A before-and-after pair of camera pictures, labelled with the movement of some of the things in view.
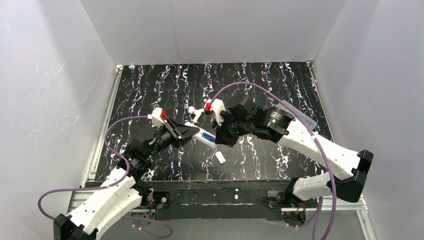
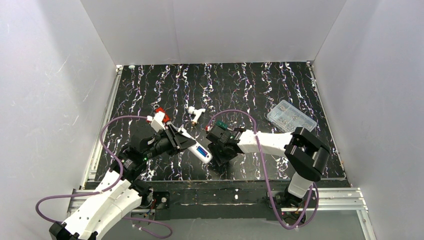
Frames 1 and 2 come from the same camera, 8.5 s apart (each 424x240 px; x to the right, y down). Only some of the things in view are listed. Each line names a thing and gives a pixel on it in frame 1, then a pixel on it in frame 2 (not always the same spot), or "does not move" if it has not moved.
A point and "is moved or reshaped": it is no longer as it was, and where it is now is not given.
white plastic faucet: [191, 109] does not move
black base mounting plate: [219, 200] does not move
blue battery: [207, 136] is moved or reshaped
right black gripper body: [226, 129] to [219, 145]
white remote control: [204, 136] to [198, 150]
